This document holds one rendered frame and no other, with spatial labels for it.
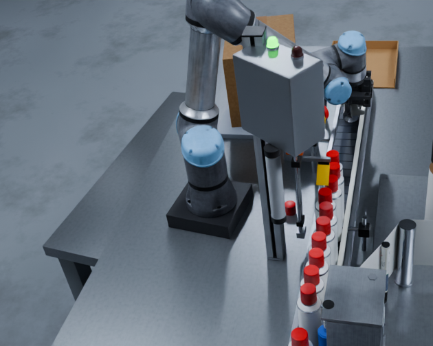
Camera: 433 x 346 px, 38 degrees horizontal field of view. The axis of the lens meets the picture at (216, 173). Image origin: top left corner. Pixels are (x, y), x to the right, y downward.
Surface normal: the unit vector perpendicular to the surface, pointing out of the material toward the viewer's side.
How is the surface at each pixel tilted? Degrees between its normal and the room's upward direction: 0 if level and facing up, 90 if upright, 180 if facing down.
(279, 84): 90
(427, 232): 90
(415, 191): 0
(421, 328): 0
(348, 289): 0
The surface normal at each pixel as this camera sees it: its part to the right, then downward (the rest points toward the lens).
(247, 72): -0.76, 0.47
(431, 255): -0.18, 0.62
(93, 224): -0.13, -0.78
